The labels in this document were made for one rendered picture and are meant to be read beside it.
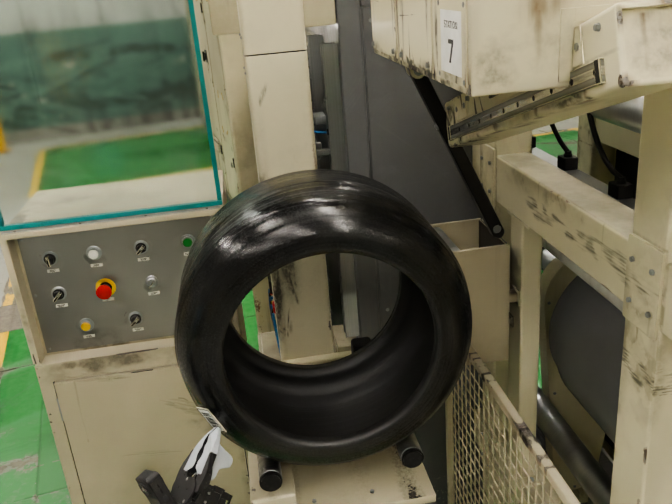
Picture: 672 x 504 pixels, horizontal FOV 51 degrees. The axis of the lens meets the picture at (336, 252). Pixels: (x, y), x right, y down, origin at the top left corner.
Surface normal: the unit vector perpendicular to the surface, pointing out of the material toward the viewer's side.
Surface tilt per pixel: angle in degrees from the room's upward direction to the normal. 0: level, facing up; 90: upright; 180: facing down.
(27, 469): 0
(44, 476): 0
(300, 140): 90
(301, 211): 43
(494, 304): 90
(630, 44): 72
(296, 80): 90
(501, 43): 90
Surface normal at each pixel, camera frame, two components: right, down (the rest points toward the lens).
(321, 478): -0.08, -0.93
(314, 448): 0.11, 0.52
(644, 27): 0.12, 0.05
